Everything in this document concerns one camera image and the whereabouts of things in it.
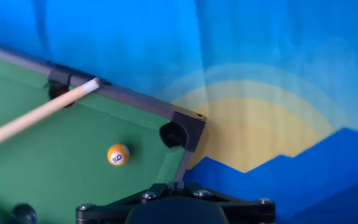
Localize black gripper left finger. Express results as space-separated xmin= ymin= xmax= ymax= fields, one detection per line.
xmin=75 ymin=182 xmax=176 ymax=224

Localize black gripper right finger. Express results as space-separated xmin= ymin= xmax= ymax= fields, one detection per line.
xmin=175 ymin=182 xmax=276 ymax=224

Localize wooden pool cue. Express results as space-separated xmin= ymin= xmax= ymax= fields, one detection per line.
xmin=0 ymin=77 xmax=101 ymax=155

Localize yellow striped pool ball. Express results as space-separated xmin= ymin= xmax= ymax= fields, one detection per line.
xmin=107 ymin=143 xmax=131 ymax=167

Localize mini green pool table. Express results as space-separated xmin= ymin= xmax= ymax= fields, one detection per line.
xmin=0 ymin=42 xmax=206 ymax=224

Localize blue mountain print cloth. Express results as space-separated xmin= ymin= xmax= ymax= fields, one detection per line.
xmin=0 ymin=0 xmax=358 ymax=224

